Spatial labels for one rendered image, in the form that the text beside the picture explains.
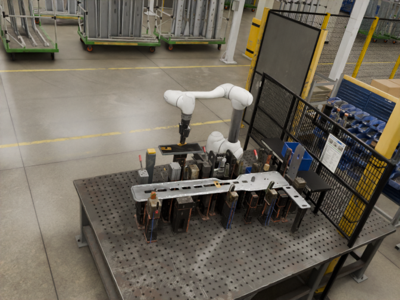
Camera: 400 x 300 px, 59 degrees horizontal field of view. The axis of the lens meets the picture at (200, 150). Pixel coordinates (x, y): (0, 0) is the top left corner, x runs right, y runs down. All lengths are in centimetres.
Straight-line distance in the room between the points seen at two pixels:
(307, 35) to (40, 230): 399
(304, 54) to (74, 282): 390
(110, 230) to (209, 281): 86
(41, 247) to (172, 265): 154
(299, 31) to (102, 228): 370
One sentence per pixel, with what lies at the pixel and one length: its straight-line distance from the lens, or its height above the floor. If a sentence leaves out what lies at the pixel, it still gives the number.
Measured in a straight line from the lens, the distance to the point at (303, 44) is 516.
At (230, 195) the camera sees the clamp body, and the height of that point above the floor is 103.
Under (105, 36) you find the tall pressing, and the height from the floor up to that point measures 36.
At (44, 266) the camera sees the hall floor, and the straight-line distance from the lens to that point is 360.
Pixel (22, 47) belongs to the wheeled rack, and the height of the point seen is 28.
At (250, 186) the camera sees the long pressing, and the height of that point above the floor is 100.
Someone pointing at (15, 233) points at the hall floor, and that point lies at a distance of 396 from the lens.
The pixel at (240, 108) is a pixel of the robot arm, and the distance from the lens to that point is 318.
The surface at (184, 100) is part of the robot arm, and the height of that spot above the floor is 162.
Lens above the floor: 270
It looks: 30 degrees down
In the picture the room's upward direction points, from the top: 10 degrees clockwise
